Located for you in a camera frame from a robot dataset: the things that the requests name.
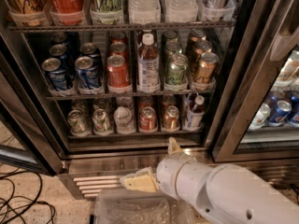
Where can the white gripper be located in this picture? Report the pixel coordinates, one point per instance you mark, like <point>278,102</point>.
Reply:
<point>167,174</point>

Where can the brown drink bottle white cap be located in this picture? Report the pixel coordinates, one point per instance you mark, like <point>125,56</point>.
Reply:
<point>195,113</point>

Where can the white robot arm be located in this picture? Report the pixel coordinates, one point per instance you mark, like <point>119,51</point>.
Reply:
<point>225,194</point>

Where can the red can bottom shelf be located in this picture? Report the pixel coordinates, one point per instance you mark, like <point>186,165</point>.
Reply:
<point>148,120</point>

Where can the orange can bottom shelf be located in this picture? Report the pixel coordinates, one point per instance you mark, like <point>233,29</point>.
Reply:
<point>170,119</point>

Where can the clear water bottle bottom shelf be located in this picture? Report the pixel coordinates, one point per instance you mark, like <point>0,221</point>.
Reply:
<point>124,120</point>

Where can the green can shelf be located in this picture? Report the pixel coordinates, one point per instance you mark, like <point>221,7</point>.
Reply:
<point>101,121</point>
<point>77,121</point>

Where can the green can bottom shelf left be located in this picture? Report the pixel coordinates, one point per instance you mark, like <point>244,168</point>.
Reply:
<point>77,121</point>

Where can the brown tea bottle middle shelf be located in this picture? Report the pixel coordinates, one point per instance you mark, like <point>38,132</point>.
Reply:
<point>148,64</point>

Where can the glass fridge door right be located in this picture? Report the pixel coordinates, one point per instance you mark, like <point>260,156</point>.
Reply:
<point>272,33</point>

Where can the blue pepsi can right fridge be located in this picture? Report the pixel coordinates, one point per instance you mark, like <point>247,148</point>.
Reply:
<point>280,111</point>

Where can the open fridge door left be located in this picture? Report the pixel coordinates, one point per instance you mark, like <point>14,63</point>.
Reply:
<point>35,154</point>

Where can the clear plastic bin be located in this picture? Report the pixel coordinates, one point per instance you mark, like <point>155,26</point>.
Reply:
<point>122,206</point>

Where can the front green lacroix can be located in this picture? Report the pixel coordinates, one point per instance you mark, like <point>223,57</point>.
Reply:
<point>176,71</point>

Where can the green lacroix can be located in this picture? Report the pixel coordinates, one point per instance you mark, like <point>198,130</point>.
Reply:
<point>176,71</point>
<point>106,11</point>

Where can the front red soda can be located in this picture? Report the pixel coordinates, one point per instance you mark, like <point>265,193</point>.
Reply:
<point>118,72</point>

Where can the front gold lacroix can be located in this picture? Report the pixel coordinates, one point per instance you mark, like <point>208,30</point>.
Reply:
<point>206,68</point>

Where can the front blue pepsi can right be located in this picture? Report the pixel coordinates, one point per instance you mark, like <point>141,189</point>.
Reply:
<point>88,73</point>

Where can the blue pepsi can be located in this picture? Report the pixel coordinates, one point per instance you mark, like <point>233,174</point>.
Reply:
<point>88,73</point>
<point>56,74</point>

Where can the front blue pepsi can left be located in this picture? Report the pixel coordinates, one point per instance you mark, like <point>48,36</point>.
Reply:
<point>56,74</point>

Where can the green lacroix can top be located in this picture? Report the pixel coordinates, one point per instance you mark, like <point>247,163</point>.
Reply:
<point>106,11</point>

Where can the red coca cola can top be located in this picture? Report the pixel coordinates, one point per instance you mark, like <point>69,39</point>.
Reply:
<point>69,11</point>

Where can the orange lacroix can top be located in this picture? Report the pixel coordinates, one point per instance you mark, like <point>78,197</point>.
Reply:
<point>29,12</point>

